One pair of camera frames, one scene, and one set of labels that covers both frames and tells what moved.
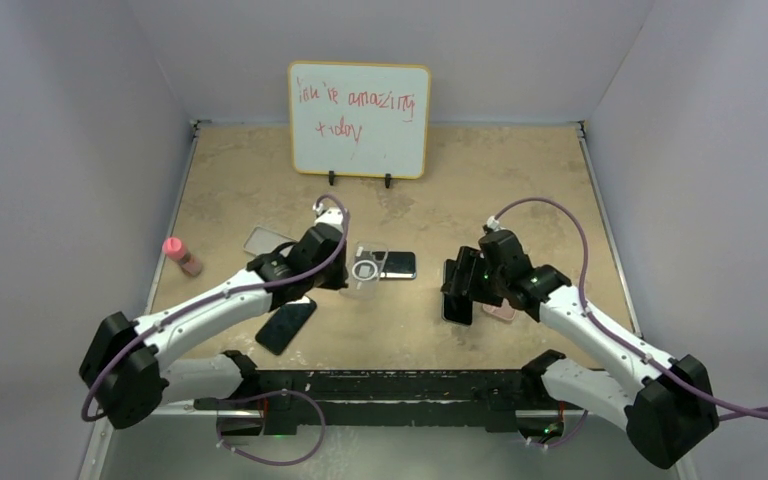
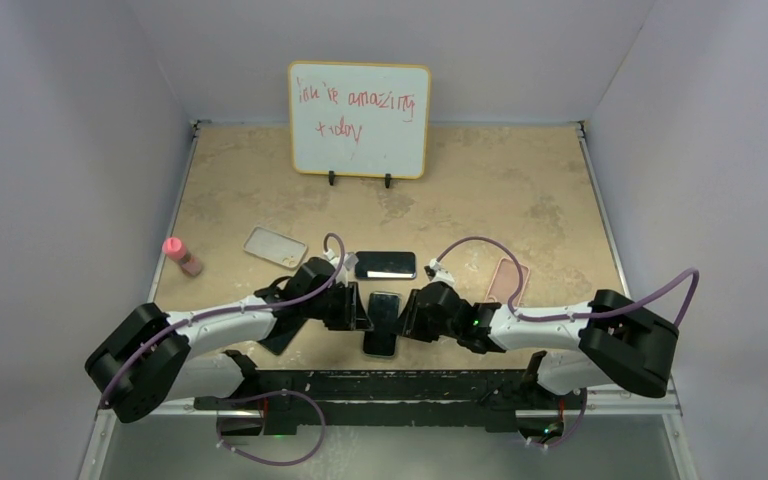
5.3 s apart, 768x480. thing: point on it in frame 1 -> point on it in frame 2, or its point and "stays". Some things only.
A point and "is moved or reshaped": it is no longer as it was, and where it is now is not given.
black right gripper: x=470 y=260 -> x=410 y=322
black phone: x=285 y=325 stays
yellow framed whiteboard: x=360 y=119 stays
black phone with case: x=458 y=309 is moved or reshaped
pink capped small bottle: x=174 y=248 stays
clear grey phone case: x=262 y=241 stays
